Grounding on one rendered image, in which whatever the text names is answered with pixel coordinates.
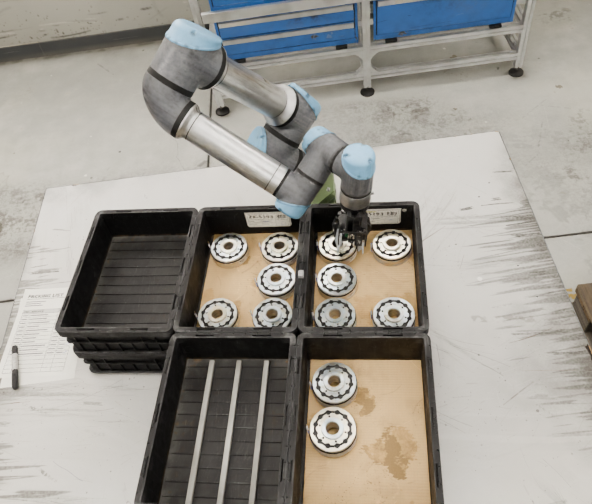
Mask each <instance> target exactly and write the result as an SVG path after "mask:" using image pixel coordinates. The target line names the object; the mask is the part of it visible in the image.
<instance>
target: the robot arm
mask: <svg viewBox="0 0 592 504"><path fill-rule="evenodd" d="M197 88H198V89H200V90H209V89H211V88H212V89H214V90H216V91H218V92H220V93H221V94H223V95H225V96H227V97H229V98H231V99H233V100H235V101H237V102H239V103H241V104H243V105H245V106H247V107H249V108H251V109H253V110H255V111H257V112H259V113H261V114H263V117H264V119H265V121H266V123H265V125H264V127H262V126H257V127H256V128H255V129H254V130H253V131H252V132H251V134H250V136H249V138H248V140H247V141H245V140H244V139H242V138H241V137H239V136H238V135H236V134H235V133H233V132H232V131H230V130H228V129H227V128H225V127H224V126H222V125H221V124H219V123H218V122H216V121H214V120H213V119H211V118H210V117H208V116H207V115H205V114H204V113H202V112H201V111H200V109H199V106H198V104H196V103H195V102H193V101H192V100H191V97H192V96H193V94H194V92H195V91H196V89H197ZM142 93H143V98H144V101H145V104H146V106H147V109H148V111H149V112H150V114H151V116H152V117H153V119H154V120H155V121H156V123H157V124H158V125H159V126H160V127H161V128H162V129H163V130H164V131H165V132H166V133H168V134H169V135H171V136H172V137H174V138H175V139H177V140H178V139H185V140H186V141H188V142H190V143H191V144H193V145H194V146H196V147H197V148H199V149H201V150H202V151H204V152H205V153H207V154H208V155H210V156H212V157H213V158H215V159H216V160H218V161H219V162H221V163H223V164H224V165H226V166H227V167H229V168H230V169H232V170H234V171H235V172H237V173H238V174H240V175H241V176H243V177H245V178H246V179H248V180H249V181H251V182H252V183H254V184H256V185H257V186H259V187H260V188H262V189H263V190H265V191H267V192H268V193H270V194H271V195H273V196H274V197H276V201H275V206H276V208H277V209H278V210H279V211H281V212H282V213H283V214H285V215H287V216H288V217H290V218H293V219H299V218H301V217H302V216H303V214H304V213H305V212H306V210H307V209H308V207H310V205H311V203H312V201H313V199H314V198H315V196H316V195H317V193H318V192H319V190H320V189H321V187H322V186H323V184H324V183H325V181H326V180H327V178H328V177H329V175H330V174H331V172H332V173H333V174H335V175H336V176H338V177H339V178H340V179H341V183H340V194H339V200H340V206H341V208H342V209H341V211H339V212H338V216H335V219H334V220H333V222H332V231H333V233H334V240H335V244H336V246H337V253H339V248H340V247H341V246H342V244H343V241H348V243H354V245H355V246H357V251H358V252H359V251H360V250H361V249H362V254H363V253H364V247H366V241H367V236H368V234H369V233H370V231H371V222H370V217H368V213H367V212H366V211H367V210H368V208H369V203H370V200H371V195H374V191H372V186H373V179H374V173H375V170H376V163H375V161H376V155H375V152H374V150H373V149H372V148H371V147H370V146H368V145H363V144H361V143H354V144H350V145H349V144H347V143H346V142H345V141H343V140H342V139H340V138H339V137H338V136H336V134H335V133H333V132H331V131H329V130H327V129H326V128H324V127H322V126H316V127H313V128H311V126H312V125H313V123H314V121H316V120H317V116H318V115H319V113H320V111H321V105H320V104H319V102H318V101H317V100H315V99H314V98H313V97H312V96H311V95H309V94H308V93H307V92H306V91H305V90H303V89H302V88H301V87H299V86H298V85H296V84H295V83H290V84H289V85H288V86H287V85H279V86H277V85H275V84H273V83H272V82H270V81H268V80H266V79H265V78H263V77H261V76H260V75H258V74H256V73H255V72H253V71H251V70H250V69H248V68H246V67H244V66H243V65H241V64H239V63H238V62H236V61H234V60H233V59H231V58H229V57H227V53H226V50H225V49H224V47H223V46H222V39H221V38H220V37H219V36H217V35H216V34H214V33H213V32H211V31H209V30H207V29H205V28H203V27H201V26H199V25H197V24H195V23H193V22H190V21H188V20H185V19H177V20H175V21H174V22H173V23H172V25H171V27H170V28H169V30H168V31H167V32H166V33H165V37H164V39H163V41H162V43H161V45H160V47H159V49H158V51H157V52H156V54H155V56H154V58H153V60H152V62H151V64H150V66H149V67H148V69H147V70H146V72H145V74H144V77H143V81H142ZM310 128H311V129H310ZM309 129H310V130H309ZM302 140H303V142H302ZM301 142H302V149H303V151H302V150H300V149H299V148H298V147H299V145H300V144H301Z"/></svg>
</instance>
